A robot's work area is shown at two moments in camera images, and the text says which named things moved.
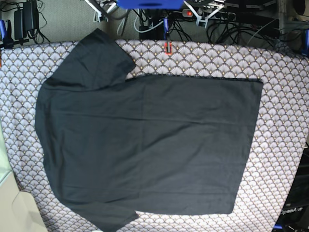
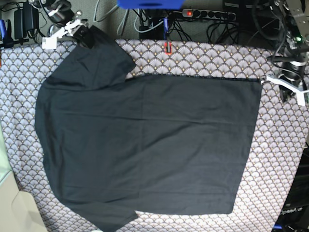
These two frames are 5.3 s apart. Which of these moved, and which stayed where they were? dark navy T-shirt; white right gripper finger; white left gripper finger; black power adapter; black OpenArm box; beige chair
Moved: white left gripper finger; white right gripper finger
Stayed: dark navy T-shirt; black OpenArm box; black power adapter; beige chair
